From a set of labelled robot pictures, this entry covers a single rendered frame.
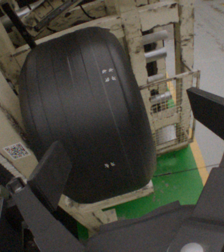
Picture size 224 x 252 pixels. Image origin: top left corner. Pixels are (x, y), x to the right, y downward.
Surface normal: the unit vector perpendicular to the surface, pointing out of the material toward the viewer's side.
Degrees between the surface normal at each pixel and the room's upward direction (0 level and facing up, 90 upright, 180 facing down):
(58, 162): 83
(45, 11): 90
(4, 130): 90
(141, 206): 0
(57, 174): 83
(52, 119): 45
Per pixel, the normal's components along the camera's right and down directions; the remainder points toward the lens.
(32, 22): 0.20, 0.69
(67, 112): -0.02, 0.02
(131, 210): -0.23, -0.66
